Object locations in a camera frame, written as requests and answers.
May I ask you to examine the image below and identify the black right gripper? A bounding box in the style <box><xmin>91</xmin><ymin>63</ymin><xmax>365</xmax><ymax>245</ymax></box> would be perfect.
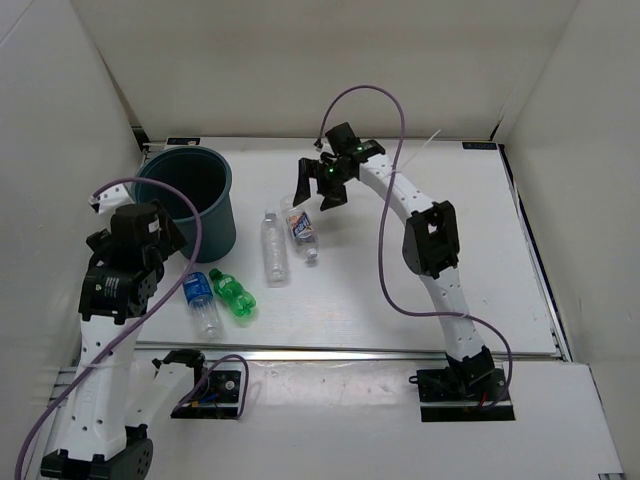
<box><xmin>293</xmin><ymin>158</ymin><xmax>354</xmax><ymax>212</ymax></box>

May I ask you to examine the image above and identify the clear bottle white blue label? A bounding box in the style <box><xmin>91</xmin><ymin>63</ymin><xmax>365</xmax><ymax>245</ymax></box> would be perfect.
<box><xmin>280</xmin><ymin>195</ymin><xmax>319</xmax><ymax>264</ymax></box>

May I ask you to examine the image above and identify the tall clear plastic bottle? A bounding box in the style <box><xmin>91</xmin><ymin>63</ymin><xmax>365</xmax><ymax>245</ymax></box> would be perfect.
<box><xmin>261</xmin><ymin>210</ymin><xmax>289</xmax><ymax>286</ymax></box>

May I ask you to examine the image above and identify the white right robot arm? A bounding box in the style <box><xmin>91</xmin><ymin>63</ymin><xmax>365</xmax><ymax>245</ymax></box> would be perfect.
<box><xmin>293</xmin><ymin>140</ymin><xmax>496</xmax><ymax>400</ymax></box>

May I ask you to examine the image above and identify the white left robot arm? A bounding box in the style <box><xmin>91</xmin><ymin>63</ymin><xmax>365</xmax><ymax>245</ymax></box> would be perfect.
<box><xmin>40</xmin><ymin>200</ymin><xmax>210</xmax><ymax>479</ymax></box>

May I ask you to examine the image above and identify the dark teal plastic bin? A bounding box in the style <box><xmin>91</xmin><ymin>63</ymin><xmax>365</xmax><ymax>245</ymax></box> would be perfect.
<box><xmin>132</xmin><ymin>146</ymin><xmax>236</xmax><ymax>263</ymax></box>

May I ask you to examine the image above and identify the green plastic bottle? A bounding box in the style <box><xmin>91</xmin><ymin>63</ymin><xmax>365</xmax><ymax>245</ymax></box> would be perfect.
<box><xmin>209</xmin><ymin>269</ymin><xmax>257</xmax><ymax>318</ymax></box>

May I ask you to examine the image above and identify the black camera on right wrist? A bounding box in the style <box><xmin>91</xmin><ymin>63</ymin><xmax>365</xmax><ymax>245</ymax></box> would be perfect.
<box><xmin>325</xmin><ymin>122</ymin><xmax>361</xmax><ymax>156</ymax></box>

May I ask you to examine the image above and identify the white cable tie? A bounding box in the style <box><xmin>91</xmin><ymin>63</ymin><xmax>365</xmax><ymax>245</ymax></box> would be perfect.
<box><xmin>394</xmin><ymin>129</ymin><xmax>442</xmax><ymax>174</ymax></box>

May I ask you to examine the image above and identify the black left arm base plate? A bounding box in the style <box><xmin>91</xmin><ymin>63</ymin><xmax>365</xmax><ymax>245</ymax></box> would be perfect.
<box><xmin>171</xmin><ymin>358</ymin><xmax>250</xmax><ymax>420</ymax></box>

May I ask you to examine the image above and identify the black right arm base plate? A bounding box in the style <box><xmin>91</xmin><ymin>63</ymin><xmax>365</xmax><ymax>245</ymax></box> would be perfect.
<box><xmin>408</xmin><ymin>367</ymin><xmax>516</xmax><ymax>423</ymax></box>

